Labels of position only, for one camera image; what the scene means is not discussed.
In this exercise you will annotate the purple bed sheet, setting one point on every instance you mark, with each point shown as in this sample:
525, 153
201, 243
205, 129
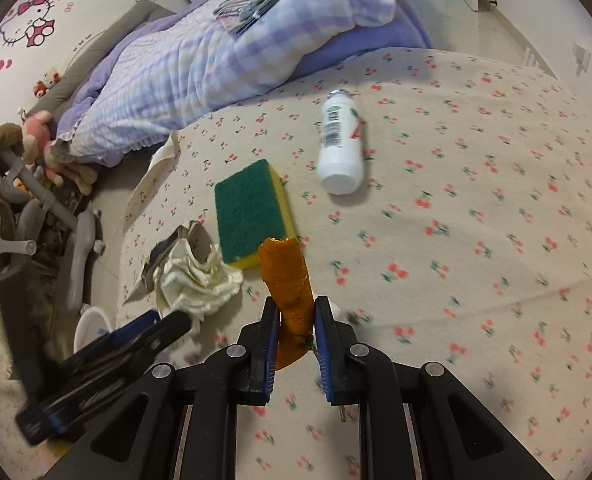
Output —
376, 45

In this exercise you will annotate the cat wall sticker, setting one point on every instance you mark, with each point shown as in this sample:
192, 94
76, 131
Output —
30, 22

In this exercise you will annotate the grey swivel chair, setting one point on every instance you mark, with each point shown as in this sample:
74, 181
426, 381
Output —
83, 245

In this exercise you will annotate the white wall socket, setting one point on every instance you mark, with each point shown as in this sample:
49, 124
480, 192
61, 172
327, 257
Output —
581, 57

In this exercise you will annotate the white plastic bin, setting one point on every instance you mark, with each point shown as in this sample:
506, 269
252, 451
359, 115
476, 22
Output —
90, 325

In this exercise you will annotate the white plastic bottle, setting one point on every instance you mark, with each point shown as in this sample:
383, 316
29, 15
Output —
341, 145

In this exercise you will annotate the white cat plush toy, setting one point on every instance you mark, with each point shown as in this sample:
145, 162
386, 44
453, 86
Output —
45, 82

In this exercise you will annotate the purple checkered quilt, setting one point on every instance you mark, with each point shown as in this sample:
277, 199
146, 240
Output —
175, 75

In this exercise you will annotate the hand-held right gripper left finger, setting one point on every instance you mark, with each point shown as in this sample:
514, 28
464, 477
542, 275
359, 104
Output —
270, 360

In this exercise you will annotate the green and yellow sponge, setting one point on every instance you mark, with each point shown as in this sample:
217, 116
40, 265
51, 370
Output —
248, 210

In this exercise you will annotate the white tissue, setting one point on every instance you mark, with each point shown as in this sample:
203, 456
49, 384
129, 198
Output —
195, 280

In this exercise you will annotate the grey bolster pillow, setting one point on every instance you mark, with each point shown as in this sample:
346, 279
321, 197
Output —
105, 40

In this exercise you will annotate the cherry print tablecloth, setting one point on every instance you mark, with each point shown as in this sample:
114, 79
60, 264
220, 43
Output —
451, 260

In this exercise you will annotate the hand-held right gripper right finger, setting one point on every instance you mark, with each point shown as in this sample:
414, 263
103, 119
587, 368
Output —
323, 355

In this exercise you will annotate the pink plush toy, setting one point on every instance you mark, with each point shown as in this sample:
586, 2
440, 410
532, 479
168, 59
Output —
38, 135

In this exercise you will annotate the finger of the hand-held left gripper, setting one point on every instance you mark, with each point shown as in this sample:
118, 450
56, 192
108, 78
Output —
150, 342
130, 325

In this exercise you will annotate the floral print cloth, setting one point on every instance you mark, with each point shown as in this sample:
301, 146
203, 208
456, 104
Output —
5, 450

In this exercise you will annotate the orange peel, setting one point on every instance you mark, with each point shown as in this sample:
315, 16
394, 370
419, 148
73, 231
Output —
288, 285

